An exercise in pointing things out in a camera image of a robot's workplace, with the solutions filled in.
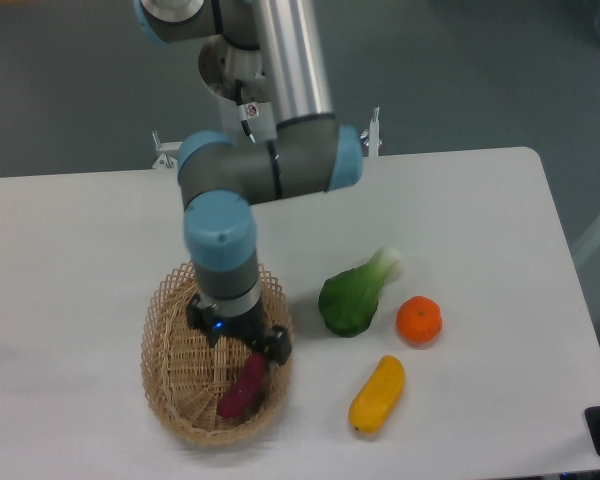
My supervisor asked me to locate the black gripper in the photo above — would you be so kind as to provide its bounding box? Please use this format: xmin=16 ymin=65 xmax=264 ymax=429
xmin=185 ymin=294 xmax=291 ymax=372

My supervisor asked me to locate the purple sweet potato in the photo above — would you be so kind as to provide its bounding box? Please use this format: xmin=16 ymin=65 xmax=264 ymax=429
xmin=216 ymin=353 xmax=266 ymax=419

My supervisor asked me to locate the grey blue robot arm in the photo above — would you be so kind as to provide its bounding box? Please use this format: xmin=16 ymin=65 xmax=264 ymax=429
xmin=134 ymin=1 xmax=363 ymax=364

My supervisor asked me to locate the woven wicker basket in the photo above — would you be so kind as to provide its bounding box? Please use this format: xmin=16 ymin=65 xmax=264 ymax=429
xmin=141 ymin=262 xmax=292 ymax=447

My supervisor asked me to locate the green bok choy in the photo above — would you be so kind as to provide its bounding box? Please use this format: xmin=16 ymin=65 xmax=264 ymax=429
xmin=318 ymin=246 xmax=403 ymax=338

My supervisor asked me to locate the yellow mango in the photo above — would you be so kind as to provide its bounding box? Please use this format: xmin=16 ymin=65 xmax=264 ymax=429
xmin=348 ymin=355 xmax=406 ymax=435

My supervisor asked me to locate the orange tangerine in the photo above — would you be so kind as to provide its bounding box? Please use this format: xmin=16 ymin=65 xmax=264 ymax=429
xmin=396 ymin=296 xmax=443 ymax=344

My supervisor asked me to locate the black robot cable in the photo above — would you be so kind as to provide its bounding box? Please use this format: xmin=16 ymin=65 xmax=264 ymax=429
xmin=233 ymin=79 xmax=259 ymax=146

